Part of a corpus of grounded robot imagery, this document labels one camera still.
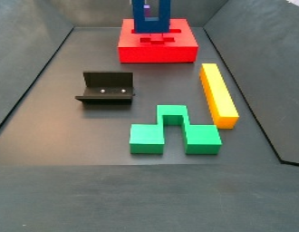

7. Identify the blue U-shaped block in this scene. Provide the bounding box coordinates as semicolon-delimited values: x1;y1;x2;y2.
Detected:
132;0;171;34

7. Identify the red slotted board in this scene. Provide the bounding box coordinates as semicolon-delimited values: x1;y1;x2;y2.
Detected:
117;19;200;63

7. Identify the green stepped block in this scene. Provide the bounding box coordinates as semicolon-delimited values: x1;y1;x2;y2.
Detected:
129;105;223;155

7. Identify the yellow long block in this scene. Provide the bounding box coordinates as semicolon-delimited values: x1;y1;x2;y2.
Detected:
200;63;240;129

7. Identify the purple block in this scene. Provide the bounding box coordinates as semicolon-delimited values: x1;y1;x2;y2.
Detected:
144;5;151;17

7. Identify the black angle bracket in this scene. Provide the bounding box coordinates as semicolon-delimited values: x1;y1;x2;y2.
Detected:
75;71;135;103

